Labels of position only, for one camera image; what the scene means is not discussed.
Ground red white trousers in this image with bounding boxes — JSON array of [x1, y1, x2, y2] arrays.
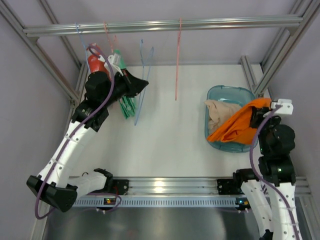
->
[[85, 48, 109, 75]]

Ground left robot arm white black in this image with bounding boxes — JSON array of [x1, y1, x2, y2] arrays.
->
[[26, 70, 149, 213]]

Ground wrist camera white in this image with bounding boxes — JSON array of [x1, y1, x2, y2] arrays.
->
[[270, 98, 294, 116], [98, 53, 124, 76]]

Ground light blue hanger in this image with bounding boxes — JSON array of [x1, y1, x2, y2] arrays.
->
[[75, 22, 91, 74]]

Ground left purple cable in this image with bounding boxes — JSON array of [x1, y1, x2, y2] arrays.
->
[[34, 44, 123, 220]]

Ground light pink hanger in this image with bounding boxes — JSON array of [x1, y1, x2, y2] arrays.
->
[[103, 21, 118, 54]]

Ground teal plastic bin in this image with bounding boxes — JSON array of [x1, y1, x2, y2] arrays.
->
[[206, 85, 255, 153]]

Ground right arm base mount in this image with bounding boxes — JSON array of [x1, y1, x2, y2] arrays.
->
[[216, 178, 243, 196]]

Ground left aluminium frame post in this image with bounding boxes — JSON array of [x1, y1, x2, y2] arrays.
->
[[0, 0, 80, 102]]

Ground aluminium hanging rail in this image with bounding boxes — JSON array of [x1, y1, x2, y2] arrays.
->
[[23, 15, 303, 38]]

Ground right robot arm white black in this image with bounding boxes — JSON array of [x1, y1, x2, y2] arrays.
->
[[233, 103, 302, 240]]

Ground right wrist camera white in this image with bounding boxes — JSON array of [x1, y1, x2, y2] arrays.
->
[[270, 98, 294, 116]]

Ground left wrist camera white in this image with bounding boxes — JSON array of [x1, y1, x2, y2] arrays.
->
[[98, 53, 124, 76]]

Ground beige trousers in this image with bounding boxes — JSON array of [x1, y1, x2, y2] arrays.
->
[[204, 99, 242, 134]]

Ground orange trousers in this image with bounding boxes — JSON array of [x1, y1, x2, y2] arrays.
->
[[206, 98, 272, 145]]

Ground slotted cable duct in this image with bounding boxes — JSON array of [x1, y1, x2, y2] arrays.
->
[[73, 196, 249, 208]]

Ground right aluminium frame post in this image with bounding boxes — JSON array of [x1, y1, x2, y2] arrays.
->
[[253, 0, 320, 97]]

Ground aluminium front rail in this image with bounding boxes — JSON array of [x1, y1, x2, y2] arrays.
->
[[41, 176, 312, 197]]

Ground aluminium frame post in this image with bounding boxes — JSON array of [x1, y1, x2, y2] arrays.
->
[[253, 0, 320, 97], [0, 0, 80, 102]]

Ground green patterned trousers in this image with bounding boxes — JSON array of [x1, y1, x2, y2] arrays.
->
[[114, 48, 137, 119]]

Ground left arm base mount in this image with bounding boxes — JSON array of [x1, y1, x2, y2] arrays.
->
[[99, 178, 130, 196]]

